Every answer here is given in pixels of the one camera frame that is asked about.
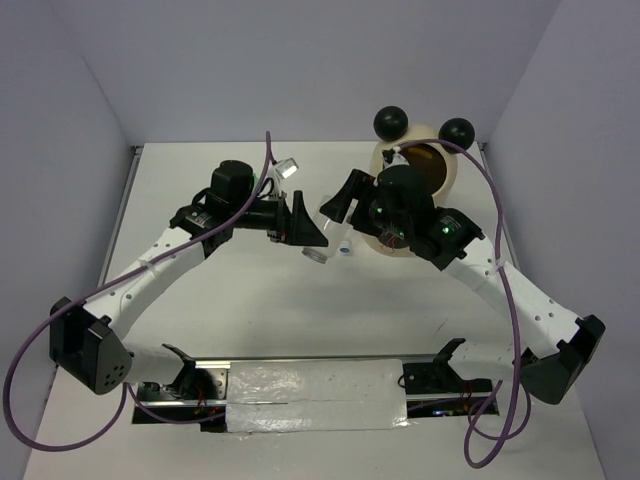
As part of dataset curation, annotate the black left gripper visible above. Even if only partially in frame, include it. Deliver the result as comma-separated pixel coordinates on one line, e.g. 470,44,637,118
230,191,329,248

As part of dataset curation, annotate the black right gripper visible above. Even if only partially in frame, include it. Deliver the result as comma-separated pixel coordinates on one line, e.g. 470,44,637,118
319,168,409,238

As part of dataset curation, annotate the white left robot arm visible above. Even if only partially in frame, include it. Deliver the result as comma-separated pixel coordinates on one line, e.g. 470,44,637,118
49,158,328,399

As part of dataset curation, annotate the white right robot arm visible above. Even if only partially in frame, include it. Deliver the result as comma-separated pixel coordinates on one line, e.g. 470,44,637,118
320,166,606,405

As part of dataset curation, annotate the cream bin with black ears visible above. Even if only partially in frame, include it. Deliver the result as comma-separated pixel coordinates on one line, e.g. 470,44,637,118
359,104,476,257

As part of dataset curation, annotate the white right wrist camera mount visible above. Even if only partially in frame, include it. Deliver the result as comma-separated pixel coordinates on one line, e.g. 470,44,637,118
382,147,409,171

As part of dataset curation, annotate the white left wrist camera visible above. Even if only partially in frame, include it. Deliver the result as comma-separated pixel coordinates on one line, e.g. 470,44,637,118
267,158,299,198

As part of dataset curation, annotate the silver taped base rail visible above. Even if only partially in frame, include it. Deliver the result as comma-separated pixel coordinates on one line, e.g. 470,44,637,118
132,357,493,433

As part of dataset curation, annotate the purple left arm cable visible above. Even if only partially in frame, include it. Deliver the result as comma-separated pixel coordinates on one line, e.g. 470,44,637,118
2,130,276,454

